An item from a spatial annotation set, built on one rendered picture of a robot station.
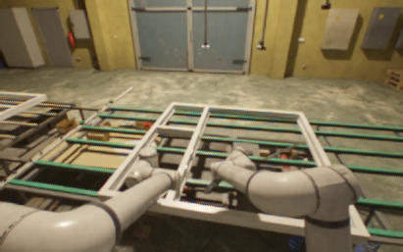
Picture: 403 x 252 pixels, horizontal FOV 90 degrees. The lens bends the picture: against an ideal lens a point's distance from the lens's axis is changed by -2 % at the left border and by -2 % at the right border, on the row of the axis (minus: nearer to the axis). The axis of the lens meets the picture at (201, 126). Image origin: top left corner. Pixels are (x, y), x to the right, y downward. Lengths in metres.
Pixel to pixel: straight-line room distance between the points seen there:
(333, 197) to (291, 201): 0.12
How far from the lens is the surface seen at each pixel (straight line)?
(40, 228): 0.47
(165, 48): 7.75
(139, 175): 0.97
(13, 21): 10.30
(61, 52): 10.00
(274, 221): 1.25
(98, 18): 8.30
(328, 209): 0.67
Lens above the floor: 1.89
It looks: 29 degrees down
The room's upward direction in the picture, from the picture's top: straight up
